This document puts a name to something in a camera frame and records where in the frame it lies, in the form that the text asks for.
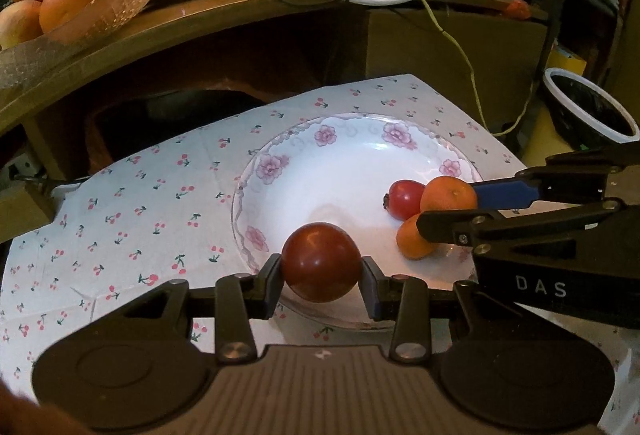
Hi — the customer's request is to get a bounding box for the small orange tangerine back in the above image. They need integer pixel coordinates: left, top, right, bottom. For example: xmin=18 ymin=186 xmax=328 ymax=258
xmin=396 ymin=214 xmax=437 ymax=261

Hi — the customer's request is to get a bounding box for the small red tomato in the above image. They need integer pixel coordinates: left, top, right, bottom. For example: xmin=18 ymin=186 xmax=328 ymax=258
xmin=383 ymin=179 xmax=425 ymax=221

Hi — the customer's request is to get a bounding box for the large dark red tomato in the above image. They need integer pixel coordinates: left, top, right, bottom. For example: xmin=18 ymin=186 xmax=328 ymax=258
xmin=281 ymin=223 xmax=362 ymax=303

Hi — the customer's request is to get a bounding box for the black waste bin white rim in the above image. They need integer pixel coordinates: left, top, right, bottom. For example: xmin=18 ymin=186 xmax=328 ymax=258
xmin=542 ymin=68 xmax=639 ymax=151

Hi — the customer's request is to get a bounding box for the white floral plate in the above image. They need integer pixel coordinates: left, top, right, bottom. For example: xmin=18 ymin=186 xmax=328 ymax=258
xmin=230 ymin=112 xmax=484 ymax=331

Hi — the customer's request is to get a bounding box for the cherry print tablecloth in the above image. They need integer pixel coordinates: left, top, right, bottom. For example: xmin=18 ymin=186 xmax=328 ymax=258
xmin=0 ymin=73 xmax=640 ymax=435

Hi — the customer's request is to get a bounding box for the small red object on cabinet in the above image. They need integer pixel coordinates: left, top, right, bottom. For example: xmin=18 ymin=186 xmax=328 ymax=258
xmin=502 ymin=0 xmax=532 ymax=21

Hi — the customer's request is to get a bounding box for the wooden TV cabinet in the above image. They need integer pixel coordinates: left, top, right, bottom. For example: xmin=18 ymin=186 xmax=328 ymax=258
xmin=1 ymin=0 xmax=547 ymax=180

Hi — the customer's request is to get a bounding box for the glass fruit bowl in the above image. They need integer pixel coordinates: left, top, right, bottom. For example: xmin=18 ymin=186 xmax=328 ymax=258
xmin=1 ymin=0 xmax=150 ymax=89

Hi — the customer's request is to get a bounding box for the yellow red apple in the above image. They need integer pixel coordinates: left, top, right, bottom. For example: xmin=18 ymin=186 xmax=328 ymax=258
xmin=0 ymin=0 xmax=42 ymax=50

